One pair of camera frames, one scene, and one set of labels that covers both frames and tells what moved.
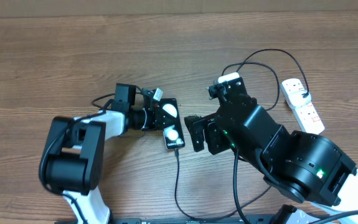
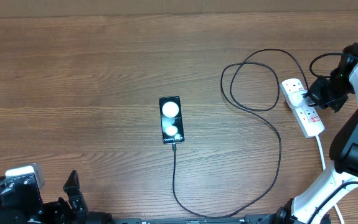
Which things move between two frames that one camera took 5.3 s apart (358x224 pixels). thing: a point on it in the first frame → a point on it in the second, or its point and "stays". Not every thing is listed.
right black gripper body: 222,139 → 332,93
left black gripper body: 154,117 → 58,213
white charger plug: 297,98 stays
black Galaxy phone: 172,128 stays
